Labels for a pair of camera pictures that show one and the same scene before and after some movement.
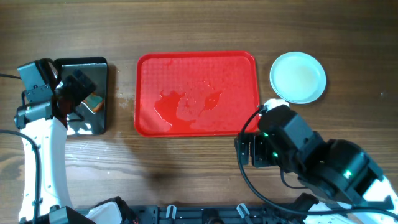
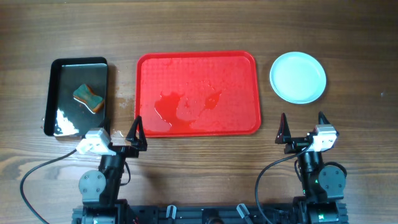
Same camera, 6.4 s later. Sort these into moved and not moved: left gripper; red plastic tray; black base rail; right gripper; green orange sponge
Moved: left gripper; right gripper
Not moved: red plastic tray; black base rail; green orange sponge
